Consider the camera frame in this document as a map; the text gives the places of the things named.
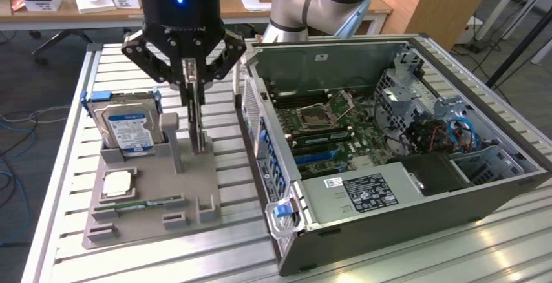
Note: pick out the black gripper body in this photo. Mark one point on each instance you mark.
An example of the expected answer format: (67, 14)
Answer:
(182, 11)

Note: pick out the green graphics card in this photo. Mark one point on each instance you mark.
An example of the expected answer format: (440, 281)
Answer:
(194, 128)

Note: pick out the blue disk caddy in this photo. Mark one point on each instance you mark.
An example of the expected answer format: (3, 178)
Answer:
(100, 96)

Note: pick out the white box with round insert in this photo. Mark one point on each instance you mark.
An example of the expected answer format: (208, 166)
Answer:
(95, 1)

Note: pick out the black RAM slot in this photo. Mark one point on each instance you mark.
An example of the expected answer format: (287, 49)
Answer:
(302, 104)
(299, 99)
(298, 93)

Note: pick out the black chair base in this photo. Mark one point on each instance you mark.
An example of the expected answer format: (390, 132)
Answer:
(56, 42)

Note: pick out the wooden desk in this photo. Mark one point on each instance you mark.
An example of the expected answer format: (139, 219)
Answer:
(64, 16)

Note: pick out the hard disk with blue label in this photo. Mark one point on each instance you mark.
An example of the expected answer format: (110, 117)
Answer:
(130, 134)

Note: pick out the CPU socket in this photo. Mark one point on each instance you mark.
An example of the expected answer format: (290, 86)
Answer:
(312, 116)

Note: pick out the white box with black lid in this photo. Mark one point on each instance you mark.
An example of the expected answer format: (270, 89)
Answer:
(40, 0)

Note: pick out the metal socket cover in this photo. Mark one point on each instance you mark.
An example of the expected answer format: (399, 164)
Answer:
(344, 102)

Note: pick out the RAM stick with dark chips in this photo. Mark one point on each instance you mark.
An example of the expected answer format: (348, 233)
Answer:
(323, 137)

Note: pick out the black expansion slot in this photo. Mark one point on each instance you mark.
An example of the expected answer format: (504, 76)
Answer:
(311, 149)

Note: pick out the blue expansion slot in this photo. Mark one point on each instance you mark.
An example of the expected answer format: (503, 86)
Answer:
(315, 157)

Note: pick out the grey parts rack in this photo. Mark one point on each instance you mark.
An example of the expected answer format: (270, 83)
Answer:
(151, 179)

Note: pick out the silver CPU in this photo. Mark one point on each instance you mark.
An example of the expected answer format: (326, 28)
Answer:
(116, 184)

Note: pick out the green motherboard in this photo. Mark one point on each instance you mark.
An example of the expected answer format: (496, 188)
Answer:
(367, 141)

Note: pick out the metal disk bay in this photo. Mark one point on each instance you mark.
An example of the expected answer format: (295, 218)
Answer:
(487, 166)
(400, 95)

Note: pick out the green RAM stick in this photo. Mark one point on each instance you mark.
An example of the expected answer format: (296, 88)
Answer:
(142, 205)

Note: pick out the wooden cabinet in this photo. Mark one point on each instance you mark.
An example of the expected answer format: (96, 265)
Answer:
(431, 5)

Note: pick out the blue case latch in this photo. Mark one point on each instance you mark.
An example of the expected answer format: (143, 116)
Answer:
(282, 212)

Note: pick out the grey power supply unit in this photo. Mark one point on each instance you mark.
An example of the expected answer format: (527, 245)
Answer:
(328, 205)

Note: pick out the small white cabinet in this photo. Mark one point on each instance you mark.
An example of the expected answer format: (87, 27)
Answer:
(470, 31)

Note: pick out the grey open PC case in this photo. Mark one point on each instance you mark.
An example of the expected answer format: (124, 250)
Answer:
(388, 231)

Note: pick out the black tripod leg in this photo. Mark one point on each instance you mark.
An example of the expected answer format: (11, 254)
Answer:
(519, 45)

